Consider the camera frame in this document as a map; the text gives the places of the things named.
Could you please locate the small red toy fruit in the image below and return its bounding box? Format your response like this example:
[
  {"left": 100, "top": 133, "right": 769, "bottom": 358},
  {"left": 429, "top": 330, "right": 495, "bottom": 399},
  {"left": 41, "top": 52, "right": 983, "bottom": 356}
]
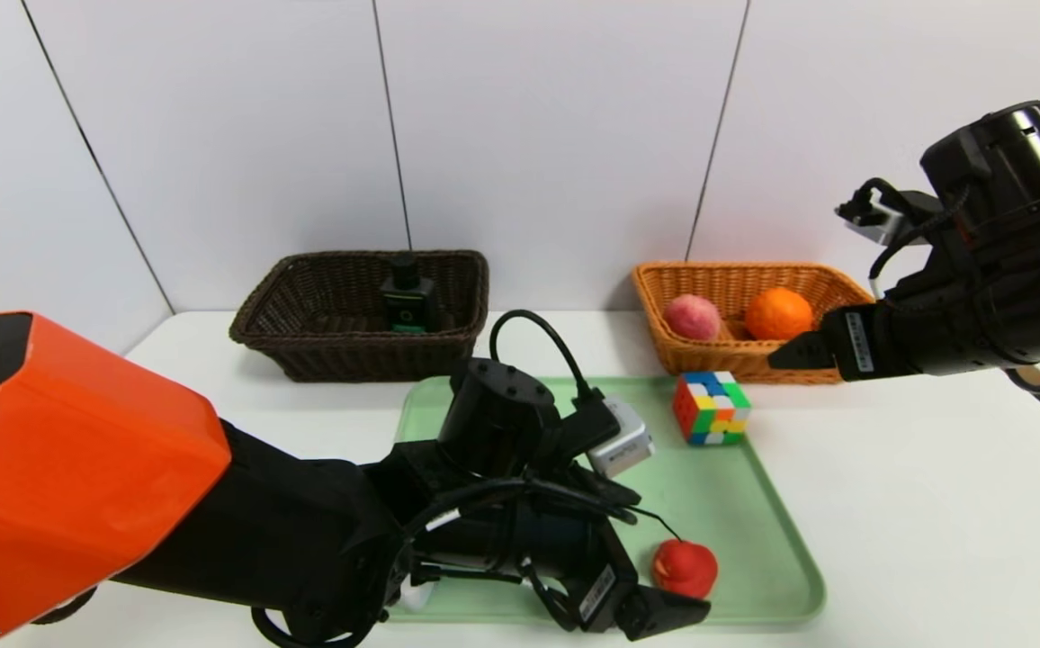
[{"left": 652, "top": 538, "right": 720, "bottom": 601}]

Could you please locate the pink red peach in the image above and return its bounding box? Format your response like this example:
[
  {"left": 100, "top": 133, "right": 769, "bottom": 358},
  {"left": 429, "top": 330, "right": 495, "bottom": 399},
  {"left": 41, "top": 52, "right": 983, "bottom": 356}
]
[{"left": 663, "top": 294, "right": 722, "bottom": 342}]

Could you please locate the orange wicker basket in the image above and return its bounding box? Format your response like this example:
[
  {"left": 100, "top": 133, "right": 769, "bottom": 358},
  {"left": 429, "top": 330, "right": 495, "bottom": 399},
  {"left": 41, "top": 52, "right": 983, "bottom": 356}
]
[{"left": 632, "top": 262, "right": 876, "bottom": 386}]

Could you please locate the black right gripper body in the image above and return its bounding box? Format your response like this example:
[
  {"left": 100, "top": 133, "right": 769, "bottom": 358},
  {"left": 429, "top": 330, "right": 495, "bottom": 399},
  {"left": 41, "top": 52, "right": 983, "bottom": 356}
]
[{"left": 820, "top": 300, "right": 944, "bottom": 383}]

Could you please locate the colourful puzzle cube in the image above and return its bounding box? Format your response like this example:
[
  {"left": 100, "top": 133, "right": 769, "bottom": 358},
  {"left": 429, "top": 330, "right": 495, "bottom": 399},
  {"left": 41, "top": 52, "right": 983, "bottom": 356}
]
[{"left": 673, "top": 371, "right": 752, "bottom": 446}]

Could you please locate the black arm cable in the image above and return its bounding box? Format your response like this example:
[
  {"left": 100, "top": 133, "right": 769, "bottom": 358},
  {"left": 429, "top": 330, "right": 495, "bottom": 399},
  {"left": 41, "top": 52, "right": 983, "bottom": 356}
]
[
  {"left": 489, "top": 309, "right": 606, "bottom": 415},
  {"left": 866, "top": 177, "right": 971, "bottom": 298}
]

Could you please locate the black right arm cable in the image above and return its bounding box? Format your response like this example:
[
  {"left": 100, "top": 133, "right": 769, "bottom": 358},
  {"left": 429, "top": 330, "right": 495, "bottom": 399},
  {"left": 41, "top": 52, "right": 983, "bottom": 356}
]
[{"left": 866, "top": 177, "right": 971, "bottom": 298}]

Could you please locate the dark brown wicker basket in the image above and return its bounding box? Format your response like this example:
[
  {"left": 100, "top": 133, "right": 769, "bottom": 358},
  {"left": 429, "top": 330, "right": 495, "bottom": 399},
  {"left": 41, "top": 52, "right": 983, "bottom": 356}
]
[{"left": 229, "top": 250, "right": 491, "bottom": 383}]

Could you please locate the orange fruit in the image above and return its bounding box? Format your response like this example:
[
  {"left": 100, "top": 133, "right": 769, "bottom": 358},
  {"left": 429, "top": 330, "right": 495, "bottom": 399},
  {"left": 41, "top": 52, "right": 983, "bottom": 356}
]
[{"left": 744, "top": 287, "right": 815, "bottom": 341}]

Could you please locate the light green plastic tray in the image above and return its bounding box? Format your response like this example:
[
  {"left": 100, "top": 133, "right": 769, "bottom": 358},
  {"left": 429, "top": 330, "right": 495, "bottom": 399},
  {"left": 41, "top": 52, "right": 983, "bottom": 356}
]
[{"left": 391, "top": 375, "right": 825, "bottom": 625}]

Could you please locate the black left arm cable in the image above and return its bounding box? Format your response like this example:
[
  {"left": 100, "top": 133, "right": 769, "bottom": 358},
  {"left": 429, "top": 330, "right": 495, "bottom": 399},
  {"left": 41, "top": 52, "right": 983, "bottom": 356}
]
[{"left": 489, "top": 309, "right": 606, "bottom": 415}]

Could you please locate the black pump bottle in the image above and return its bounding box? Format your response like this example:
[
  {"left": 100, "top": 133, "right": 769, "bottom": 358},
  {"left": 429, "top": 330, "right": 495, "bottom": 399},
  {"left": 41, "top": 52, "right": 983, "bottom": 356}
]
[{"left": 380, "top": 255, "right": 442, "bottom": 334}]

